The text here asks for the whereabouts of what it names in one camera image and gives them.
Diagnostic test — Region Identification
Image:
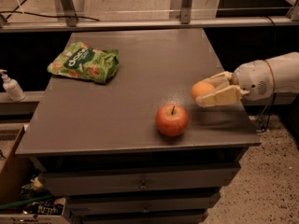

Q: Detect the small orange fruit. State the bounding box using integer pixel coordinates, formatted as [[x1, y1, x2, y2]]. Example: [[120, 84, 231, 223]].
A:
[[191, 81, 214, 100]]

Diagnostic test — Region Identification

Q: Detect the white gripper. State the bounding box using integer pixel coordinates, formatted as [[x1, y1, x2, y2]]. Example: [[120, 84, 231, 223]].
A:
[[195, 60, 274, 107]]

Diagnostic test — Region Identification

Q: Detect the white pump bottle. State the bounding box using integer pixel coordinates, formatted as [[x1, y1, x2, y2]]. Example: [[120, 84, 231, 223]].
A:
[[0, 69, 25, 102]]

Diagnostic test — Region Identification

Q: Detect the grey drawer cabinet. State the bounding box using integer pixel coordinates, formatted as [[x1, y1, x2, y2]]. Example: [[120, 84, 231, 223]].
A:
[[17, 29, 260, 224]]

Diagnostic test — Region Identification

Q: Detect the green snack bag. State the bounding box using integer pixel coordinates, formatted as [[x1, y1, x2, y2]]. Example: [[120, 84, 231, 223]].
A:
[[47, 42, 119, 84]]

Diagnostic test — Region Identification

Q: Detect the cardboard box with clutter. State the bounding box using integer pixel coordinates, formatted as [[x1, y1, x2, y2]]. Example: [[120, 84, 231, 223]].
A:
[[0, 124, 71, 224]]

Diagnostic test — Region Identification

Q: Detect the red apple with stem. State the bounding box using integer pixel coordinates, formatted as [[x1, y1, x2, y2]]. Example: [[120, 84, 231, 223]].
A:
[[155, 104, 189, 137]]

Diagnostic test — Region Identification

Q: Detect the black cable on floor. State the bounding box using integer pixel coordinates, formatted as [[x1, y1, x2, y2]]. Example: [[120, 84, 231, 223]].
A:
[[0, 0, 101, 22]]

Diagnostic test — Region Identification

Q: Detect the metal rail frame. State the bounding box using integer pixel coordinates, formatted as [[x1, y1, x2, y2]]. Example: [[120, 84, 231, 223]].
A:
[[0, 0, 298, 32]]

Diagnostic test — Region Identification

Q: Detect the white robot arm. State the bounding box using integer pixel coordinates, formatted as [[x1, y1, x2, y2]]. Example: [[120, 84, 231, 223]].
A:
[[194, 52, 299, 107]]

